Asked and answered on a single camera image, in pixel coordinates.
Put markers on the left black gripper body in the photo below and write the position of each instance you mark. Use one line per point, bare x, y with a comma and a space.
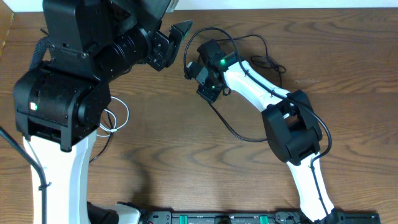
164, 50

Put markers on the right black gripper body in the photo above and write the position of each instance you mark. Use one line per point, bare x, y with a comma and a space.
210, 90

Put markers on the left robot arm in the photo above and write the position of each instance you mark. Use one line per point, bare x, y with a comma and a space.
60, 100

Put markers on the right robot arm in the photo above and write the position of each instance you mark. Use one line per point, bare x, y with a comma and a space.
293, 130

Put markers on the brown cardboard panel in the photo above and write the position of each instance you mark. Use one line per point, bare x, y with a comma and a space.
6, 19

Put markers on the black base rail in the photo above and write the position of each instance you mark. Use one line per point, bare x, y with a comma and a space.
280, 217

